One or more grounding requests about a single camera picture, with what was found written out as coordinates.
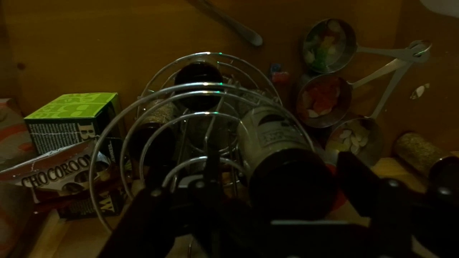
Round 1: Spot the dark spice bottle in rack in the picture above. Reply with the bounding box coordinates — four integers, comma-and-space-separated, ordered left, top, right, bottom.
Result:
174, 61, 224, 111

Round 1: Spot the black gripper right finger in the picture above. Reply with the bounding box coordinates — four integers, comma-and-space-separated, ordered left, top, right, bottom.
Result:
337, 151, 459, 258

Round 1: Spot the white label spice bottle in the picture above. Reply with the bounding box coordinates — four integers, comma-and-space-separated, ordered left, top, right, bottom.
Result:
237, 105, 337, 219

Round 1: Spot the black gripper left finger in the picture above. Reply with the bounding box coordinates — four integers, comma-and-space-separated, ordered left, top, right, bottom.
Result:
98, 187, 197, 258

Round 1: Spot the chocolate snack package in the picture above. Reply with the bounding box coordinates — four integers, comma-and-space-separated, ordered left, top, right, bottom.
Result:
0, 140, 123, 219

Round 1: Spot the green small box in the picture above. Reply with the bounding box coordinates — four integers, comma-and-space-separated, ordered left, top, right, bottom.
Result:
24, 91, 119, 153

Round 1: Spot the small metal measuring spoon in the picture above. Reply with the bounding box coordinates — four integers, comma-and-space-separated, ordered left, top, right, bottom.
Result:
324, 61, 410, 166

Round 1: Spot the medium metal measuring spoon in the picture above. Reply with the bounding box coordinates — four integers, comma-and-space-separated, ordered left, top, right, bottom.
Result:
294, 58, 405, 128

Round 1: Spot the metal spoon handle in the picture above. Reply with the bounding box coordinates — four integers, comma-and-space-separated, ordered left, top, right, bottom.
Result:
188, 0, 264, 47

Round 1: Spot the large metal measuring spoon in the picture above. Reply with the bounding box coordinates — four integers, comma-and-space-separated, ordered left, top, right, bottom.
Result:
301, 18, 432, 72

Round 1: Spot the wire spice rack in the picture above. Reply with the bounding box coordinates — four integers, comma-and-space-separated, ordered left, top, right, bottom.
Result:
88, 49, 317, 233

